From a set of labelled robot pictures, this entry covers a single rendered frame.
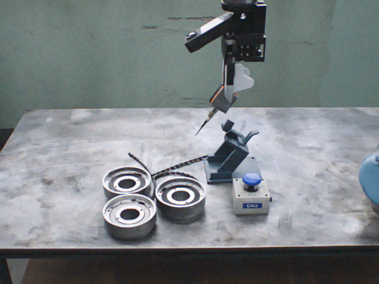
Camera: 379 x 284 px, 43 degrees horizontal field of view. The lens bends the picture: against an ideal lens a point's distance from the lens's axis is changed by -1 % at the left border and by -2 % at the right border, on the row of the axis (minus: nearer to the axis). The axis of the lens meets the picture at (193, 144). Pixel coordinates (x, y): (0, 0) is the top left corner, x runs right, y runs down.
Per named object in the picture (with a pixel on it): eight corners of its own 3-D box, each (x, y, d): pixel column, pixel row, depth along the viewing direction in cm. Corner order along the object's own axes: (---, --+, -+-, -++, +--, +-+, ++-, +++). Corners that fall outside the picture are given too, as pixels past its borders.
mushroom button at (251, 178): (241, 201, 102) (243, 181, 100) (240, 189, 106) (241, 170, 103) (260, 200, 102) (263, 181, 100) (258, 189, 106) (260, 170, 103)
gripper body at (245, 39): (264, 65, 99) (268, 6, 93) (222, 66, 99) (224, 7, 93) (257, 52, 106) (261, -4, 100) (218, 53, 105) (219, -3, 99)
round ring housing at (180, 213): (214, 202, 106) (215, 186, 104) (189, 229, 98) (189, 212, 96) (173, 187, 111) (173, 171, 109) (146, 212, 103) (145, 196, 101)
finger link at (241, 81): (253, 106, 103) (255, 64, 99) (225, 107, 103) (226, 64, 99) (251, 102, 106) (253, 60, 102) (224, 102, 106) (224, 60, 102)
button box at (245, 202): (234, 215, 102) (235, 196, 100) (232, 194, 108) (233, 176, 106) (273, 215, 102) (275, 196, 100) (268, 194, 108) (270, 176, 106)
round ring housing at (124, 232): (137, 249, 93) (136, 233, 91) (93, 232, 98) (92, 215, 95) (166, 219, 101) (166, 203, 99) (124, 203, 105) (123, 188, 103)
